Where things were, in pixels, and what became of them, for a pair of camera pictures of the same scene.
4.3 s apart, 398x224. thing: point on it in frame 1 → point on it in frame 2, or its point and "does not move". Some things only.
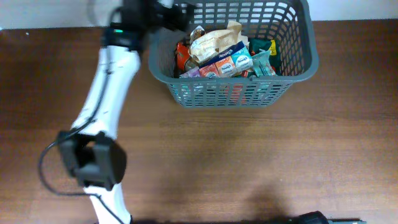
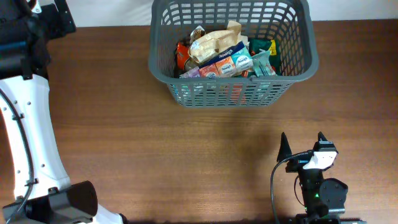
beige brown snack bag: [204, 47] → [197, 32]
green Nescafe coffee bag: [259, 45] does not move
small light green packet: [262, 65] does not move
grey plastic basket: [288, 21] does not move
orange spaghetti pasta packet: [183, 52] does not move
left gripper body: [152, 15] → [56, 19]
